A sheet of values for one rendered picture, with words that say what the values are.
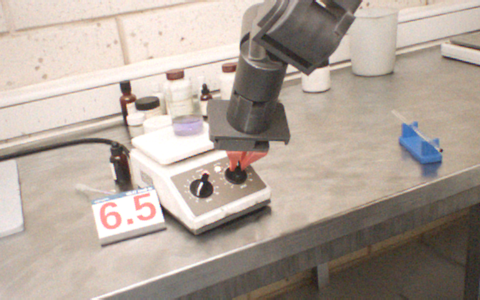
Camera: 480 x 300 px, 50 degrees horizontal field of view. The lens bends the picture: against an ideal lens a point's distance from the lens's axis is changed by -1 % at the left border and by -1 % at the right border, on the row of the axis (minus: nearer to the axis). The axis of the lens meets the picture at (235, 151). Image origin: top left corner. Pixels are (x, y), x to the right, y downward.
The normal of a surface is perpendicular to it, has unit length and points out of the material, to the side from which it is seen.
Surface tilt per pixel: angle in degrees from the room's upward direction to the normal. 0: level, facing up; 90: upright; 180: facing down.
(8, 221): 0
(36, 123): 90
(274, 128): 30
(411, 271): 0
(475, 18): 90
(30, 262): 0
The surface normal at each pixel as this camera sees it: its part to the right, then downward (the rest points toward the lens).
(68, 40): 0.40, 0.31
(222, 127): 0.16, -0.66
